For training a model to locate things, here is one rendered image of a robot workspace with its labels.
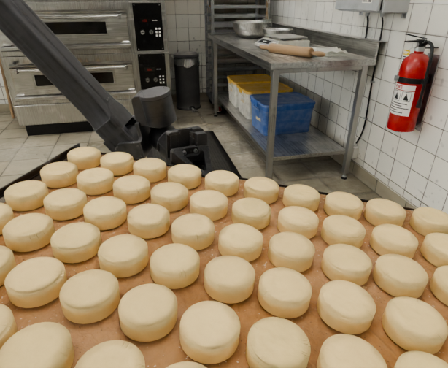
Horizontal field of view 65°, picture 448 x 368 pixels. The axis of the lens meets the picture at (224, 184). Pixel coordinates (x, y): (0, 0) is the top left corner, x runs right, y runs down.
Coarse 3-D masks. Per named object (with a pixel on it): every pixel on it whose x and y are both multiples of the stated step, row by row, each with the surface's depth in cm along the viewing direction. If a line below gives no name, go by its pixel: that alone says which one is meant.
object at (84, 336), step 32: (192, 192) 51; (64, 224) 42; (224, 224) 44; (320, 224) 46; (32, 256) 37; (96, 256) 38; (320, 256) 40; (416, 256) 41; (0, 288) 33; (128, 288) 34; (192, 288) 35; (256, 288) 35; (320, 288) 36; (32, 320) 30; (64, 320) 31; (256, 320) 32; (320, 320) 32; (160, 352) 28; (384, 352) 30
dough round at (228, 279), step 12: (216, 264) 35; (228, 264) 35; (240, 264) 35; (204, 276) 34; (216, 276) 34; (228, 276) 34; (240, 276) 34; (252, 276) 34; (216, 288) 33; (228, 288) 32; (240, 288) 33; (252, 288) 34; (228, 300) 33; (240, 300) 33
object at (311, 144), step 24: (216, 48) 377; (240, 48) 273; (360, 48) 239; (216, 72) 388; (288, 72) 221; (360, 72) 233; (216, 96) 401; (360, 96) 240; (240, 120) 323; (264, 144) 272; (288, 144) 272; (312, 144) 272; (336, 144) 272
